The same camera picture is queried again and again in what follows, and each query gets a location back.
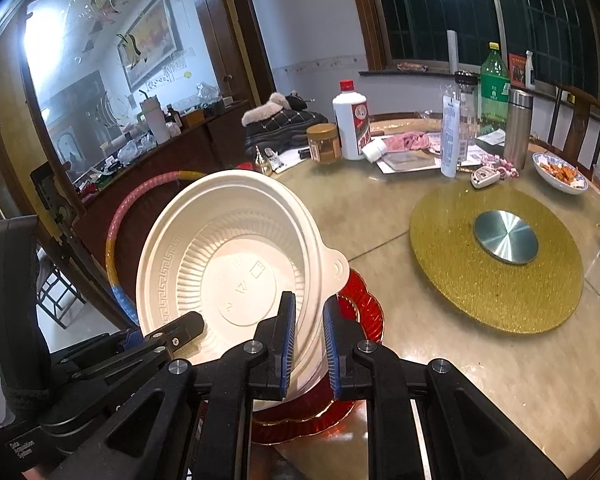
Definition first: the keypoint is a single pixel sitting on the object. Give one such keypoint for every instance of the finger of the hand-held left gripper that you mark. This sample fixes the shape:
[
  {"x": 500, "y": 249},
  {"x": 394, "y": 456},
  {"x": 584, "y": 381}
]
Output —
[{"x": 180, "y": 332}]

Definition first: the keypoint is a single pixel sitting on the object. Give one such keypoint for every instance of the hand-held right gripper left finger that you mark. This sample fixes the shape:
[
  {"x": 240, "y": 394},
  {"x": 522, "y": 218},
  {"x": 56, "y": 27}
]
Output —
[{"x": 287, "y": 345}]

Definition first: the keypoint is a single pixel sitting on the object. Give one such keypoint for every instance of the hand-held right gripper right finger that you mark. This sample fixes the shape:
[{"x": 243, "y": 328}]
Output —
[{"x": 332, "y": 345}]

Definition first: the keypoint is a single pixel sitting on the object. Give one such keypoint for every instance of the red scalloped bowl gold print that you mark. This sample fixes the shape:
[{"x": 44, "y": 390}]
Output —
[{"x": 365, "y": 310}]

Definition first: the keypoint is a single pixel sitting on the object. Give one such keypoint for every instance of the beige plastic bowl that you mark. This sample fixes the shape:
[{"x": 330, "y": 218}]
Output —
[{"x": 220, "y": 240}]

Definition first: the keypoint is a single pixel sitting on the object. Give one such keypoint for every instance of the colourful hula hoop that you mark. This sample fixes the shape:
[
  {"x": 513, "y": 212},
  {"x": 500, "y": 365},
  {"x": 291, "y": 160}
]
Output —
[{"x": 112, "y": 255}]

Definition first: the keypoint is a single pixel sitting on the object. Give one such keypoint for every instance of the gold glitter turntable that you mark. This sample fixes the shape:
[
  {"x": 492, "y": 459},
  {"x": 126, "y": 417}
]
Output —
[{"x": 455, "y": 260}]

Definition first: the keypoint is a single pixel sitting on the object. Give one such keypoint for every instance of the small gold perfume bottle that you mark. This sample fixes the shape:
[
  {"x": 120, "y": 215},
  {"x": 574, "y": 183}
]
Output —
[{"x": 262, "y": 162}]

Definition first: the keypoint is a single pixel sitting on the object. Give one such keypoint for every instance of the white paper sheets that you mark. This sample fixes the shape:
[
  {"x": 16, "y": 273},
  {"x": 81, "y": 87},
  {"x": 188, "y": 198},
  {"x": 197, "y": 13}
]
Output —
[{"x": 292, "y": 160}]

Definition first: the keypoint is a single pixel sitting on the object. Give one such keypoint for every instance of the dark wooden sideboard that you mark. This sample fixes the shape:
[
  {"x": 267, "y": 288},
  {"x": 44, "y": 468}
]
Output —
[{"x": 190, "y": 145}]

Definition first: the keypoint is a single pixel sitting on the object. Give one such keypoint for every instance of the small white plastic bottle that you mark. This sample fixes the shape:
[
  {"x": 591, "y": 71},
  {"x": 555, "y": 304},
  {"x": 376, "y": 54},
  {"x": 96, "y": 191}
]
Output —
[{"x": 375, "y": 150}]

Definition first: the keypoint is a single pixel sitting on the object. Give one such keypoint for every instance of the brown jar gold lid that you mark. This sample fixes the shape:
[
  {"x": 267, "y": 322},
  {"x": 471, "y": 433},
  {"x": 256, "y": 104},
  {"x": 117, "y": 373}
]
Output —
[{"x": 324, "y": 145}]

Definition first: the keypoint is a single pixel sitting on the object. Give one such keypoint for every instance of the white tumbler with straw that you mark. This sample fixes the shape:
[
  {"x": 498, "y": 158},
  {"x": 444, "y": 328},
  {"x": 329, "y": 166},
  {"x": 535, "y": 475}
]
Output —
[{"x": 156, "y": 120}]

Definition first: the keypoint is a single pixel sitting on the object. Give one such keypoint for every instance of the pink cloth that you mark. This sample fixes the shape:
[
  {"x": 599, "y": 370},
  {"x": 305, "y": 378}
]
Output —
[{"x": 410, "y": 141}]

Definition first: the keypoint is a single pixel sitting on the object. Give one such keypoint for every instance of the white liquor bottle red cap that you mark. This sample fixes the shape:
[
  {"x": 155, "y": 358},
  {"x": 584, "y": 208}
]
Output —
[{"x": 350, "y": 125}]

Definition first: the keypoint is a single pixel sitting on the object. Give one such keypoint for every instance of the black quilted jacket fur collar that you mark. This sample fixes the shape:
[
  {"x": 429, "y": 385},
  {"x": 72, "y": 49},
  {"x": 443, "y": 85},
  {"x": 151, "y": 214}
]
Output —
[{"x": 285, "y": 122}]

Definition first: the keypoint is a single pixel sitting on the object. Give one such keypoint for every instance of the car key fob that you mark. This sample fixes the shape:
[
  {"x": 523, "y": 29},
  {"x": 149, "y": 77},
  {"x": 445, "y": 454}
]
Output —
[{"x": 484, "y": 178}]

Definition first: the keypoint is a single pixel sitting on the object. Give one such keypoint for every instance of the small clear glass bottle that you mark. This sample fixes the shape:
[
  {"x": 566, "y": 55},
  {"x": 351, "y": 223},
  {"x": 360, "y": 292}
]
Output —
[{"x": 466, "y": 152}]

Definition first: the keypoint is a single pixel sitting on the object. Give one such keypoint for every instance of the tall white blue box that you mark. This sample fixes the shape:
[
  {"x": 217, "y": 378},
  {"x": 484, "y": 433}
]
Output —
[{"x": 450, "y": 135}]

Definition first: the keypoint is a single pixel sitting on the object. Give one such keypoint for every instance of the blue white patterned plate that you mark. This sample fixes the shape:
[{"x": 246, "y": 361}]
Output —
[{"x": 560, "y": 186}]

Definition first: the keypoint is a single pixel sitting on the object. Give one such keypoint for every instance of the stainless steel thermos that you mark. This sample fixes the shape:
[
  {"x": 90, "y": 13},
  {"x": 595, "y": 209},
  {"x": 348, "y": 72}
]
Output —
[{"x": 517, "y": 130}]

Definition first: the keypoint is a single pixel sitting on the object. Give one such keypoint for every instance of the orange fried food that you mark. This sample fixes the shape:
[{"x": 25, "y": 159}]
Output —
[{"x": 560, "y": 170}]

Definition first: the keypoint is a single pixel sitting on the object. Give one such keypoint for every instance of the clear bottle black lid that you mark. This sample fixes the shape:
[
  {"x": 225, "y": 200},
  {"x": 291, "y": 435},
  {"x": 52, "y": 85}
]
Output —
[{"x": 466, "y": 90}]

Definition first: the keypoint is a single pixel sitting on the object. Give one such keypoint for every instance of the small pink tray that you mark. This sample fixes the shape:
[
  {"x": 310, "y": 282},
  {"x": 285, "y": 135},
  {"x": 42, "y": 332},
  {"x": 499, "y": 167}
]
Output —
[{"x": 415, "y": 66}]

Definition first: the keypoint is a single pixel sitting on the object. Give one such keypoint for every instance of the green plastic bottle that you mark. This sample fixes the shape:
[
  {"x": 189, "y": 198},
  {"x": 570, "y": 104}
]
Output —
[{"x": 495, "y": 90}]

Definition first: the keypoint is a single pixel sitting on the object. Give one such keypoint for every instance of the white roll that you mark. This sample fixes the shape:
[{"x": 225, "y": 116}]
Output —
[{"x": 453, "y": 52}]

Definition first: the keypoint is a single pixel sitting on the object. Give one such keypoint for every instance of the red box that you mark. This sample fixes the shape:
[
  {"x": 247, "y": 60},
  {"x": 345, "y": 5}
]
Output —
[{"x": 517, "y": 70}]

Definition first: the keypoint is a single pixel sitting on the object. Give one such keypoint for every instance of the white spray bottle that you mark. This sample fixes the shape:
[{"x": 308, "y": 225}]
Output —
[{"x": 530, "y": 72}]

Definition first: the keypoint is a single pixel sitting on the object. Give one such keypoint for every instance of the wooden chair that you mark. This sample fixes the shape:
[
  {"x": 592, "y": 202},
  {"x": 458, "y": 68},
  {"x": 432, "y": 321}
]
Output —
[{"x": 587, "y": 105}]

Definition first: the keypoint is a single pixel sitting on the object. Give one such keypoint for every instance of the dark window wooden frame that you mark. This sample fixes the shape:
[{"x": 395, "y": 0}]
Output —
[{"x": 372, "y": 25}]

